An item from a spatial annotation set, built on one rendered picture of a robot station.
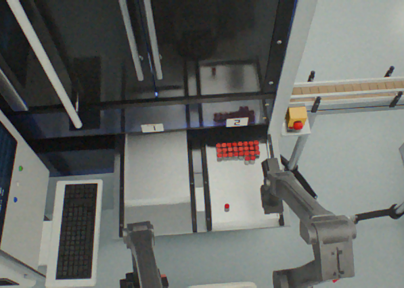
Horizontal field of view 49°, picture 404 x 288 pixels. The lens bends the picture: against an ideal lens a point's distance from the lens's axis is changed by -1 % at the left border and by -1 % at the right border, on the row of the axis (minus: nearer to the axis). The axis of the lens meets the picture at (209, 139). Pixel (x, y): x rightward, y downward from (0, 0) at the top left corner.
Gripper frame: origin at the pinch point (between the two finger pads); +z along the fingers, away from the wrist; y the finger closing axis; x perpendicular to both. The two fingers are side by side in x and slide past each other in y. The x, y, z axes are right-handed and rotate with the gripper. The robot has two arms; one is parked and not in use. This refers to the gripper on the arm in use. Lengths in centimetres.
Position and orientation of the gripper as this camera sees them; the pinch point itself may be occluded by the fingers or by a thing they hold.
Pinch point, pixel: (268, 206)
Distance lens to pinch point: 161.5
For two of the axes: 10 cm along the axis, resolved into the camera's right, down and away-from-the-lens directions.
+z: 0.1, 4.4, 9.0
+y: -0.8, -8.9, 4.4
